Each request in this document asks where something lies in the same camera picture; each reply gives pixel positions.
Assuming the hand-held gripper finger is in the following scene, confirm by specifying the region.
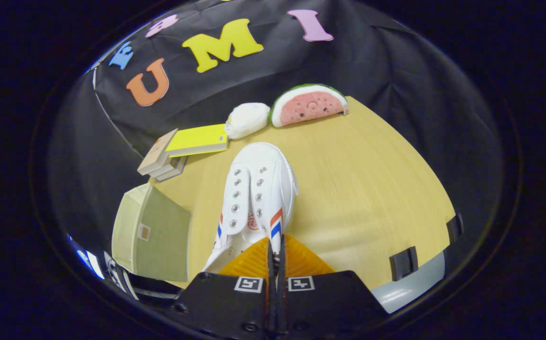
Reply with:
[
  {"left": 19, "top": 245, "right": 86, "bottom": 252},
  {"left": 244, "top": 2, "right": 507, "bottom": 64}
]
[
  {"left": 277, "top": 234, "right": 389, "bottom": 340},
  {"left": 175, "top": 236, "right": 277, "bottom": 340}
]

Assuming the pale green fabric storage box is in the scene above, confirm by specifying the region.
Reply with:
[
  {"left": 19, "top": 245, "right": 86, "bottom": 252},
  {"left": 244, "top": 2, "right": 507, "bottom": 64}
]
[{"left": 111, "top": 183, "right": 192, "bottom": 282}]

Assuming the white striped canvas shoe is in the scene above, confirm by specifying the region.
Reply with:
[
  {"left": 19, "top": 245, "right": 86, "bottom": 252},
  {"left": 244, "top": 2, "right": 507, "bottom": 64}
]
[{"left": 201, "top": 142, "right": 299, "bottom": 274}]

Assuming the black table clamp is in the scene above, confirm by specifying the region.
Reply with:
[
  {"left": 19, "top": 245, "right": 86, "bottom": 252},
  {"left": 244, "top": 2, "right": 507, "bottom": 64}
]
[
  {"left": 446, "top": 213, "right": 464, "bottom": 244},
  {"left": 389, "top": 246, "right": 419, "bottom": 282}
]

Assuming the grey blue book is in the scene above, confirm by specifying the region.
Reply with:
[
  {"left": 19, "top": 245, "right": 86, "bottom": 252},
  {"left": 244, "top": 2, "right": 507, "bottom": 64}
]
[{"left": 156, "top": 156, "right": 188, "bottom": 182}]

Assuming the white book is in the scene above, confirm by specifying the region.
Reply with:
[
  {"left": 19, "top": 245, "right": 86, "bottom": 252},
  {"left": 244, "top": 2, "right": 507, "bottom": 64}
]
[{"left": 149, "top": 158, "right": 184, "bottom": 179}]

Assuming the yellow book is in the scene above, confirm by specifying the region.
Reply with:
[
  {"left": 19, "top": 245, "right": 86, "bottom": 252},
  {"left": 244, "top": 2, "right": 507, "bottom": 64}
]
[{"left": 165, "top": 124, "right": 229, "bottom": 158}]

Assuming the white plush toy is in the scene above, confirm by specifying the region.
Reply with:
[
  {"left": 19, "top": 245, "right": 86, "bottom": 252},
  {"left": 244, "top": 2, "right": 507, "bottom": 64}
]
[{"left": 225, "top": 102, "right": 271, "bottom": 140}]

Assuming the beige book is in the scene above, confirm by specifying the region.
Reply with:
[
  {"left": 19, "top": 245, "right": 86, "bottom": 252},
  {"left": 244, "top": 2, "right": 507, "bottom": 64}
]
[{"left": 137, "top": 128, "right": 179, "bottom": 176}]

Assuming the watermelon slice plush toy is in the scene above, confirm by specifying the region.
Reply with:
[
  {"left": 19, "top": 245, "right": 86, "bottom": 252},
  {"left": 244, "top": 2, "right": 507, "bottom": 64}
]
[{"left": 270, "top": 84, "right": 350, "bottom": 128}]

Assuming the white device with cables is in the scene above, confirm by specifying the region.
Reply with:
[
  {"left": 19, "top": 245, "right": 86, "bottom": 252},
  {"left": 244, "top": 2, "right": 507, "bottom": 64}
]
[{"left": 104, "top": 252, "right": 139, "bottom": 300}]

